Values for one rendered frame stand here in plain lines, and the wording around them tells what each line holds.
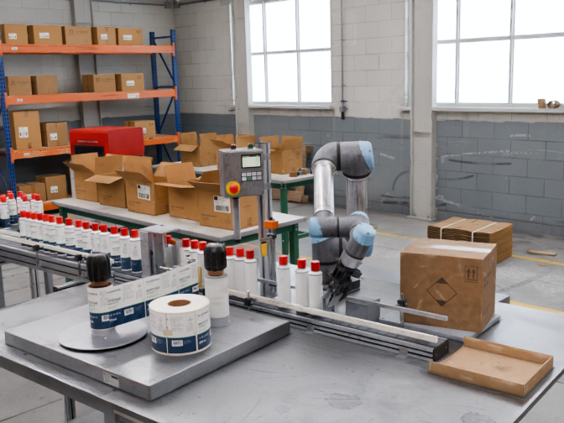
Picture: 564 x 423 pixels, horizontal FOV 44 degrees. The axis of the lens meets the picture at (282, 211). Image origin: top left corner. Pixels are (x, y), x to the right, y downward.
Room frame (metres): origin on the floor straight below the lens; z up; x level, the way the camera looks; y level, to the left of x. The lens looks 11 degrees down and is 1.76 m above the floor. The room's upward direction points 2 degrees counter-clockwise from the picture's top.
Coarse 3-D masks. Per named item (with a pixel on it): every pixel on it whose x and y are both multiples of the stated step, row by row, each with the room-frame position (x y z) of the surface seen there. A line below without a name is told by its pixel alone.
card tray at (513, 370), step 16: (464, 336) 2.25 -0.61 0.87; (464, 352) 2.19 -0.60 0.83; (480, 352) 2.19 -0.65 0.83; (496, 352) 2.18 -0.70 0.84; (512, 352) 2.15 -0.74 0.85; (528, 352) 2.12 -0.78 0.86; (432, 368) 2.05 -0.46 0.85; (448, 368) 2.01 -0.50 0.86; (464, 368) 2.07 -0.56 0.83; (480, 368) 2.06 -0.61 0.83; (496, 368) 2.06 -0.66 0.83; (512, 368) 2.06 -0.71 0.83; (528, 368) 2.05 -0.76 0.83; (544, 368) 2.00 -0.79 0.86; (480, 384) 1.95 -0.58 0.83; (496, 384) 1.92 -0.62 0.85; (512, 384) 1.89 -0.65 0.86; (528, 384) 1.90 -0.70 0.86
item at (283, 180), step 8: (200, 168) 7.72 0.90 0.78; (208, 168) 7.70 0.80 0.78; (216, 168) 7.68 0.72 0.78; (304, 168) 7.46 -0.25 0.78; (272, 176) 6.89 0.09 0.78; (280, 176) 6.87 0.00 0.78; (288, 176) 6.86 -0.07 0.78; (304, 176) 6.83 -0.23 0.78; (312, 176) 6.86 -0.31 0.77; (272, 184) 6.75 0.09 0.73; (280, 184) 6.65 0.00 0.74; (288, 184) 6.69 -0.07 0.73; (296, 184) 6.77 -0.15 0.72; (304, 184) 6.84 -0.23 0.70; (280, 192) 6.66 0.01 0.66; (280, 200) 6.66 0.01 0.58; (280, 208) 6.66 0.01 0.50; (288, 232) 6.66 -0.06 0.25; (304, 232) 6.87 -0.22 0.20; (288, 240) 6.66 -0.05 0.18; (288, 248) 6.65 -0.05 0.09
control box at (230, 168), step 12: (228, 156) 2.76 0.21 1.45; (240, 156) 2.77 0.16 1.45; (228, 168) 2.76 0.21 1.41; (240, 168) 2.77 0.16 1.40; (252, 168) 2.79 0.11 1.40; (228, 180) 2.76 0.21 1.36; (240, 180) 2.77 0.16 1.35; (228, 192) 2.76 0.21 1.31; (240, 192) 2.77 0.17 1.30; (252, 192) 2.78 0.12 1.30
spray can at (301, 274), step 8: (304, 264) 2.52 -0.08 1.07; (296, 272) 2.52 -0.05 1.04; (304, 272) 2.51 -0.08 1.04; (296, 280) 2.52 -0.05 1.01; (304, 280) 2.51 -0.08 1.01; (296, 288) 2.52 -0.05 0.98; (304, 288) 2.51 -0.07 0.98; (296, 296) 2.52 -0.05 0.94; (304, 296) 2.51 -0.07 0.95; (296, 304) 2.52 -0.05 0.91; (304, 304) 2.51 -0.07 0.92; (304, 312) 2.51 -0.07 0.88
